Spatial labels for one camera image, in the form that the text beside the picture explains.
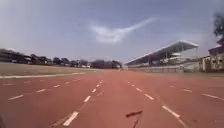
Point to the distant row of trees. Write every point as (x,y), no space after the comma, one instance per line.
(100,64)

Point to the grass verge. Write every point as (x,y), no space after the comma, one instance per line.
(206,74)

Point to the red running track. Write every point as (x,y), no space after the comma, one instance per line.
(113,106)

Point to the grandstand with slanted roof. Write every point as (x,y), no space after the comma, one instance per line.
(166,51)

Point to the pale kerb strip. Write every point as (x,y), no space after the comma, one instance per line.
(36,76)

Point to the pale fence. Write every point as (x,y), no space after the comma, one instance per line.
(160,69)

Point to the dry grass field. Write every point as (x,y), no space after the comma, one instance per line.
(30,69)

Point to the tan building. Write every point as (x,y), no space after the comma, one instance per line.
(215,60)

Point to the tall dark trees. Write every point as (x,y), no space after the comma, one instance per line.
(219,26)

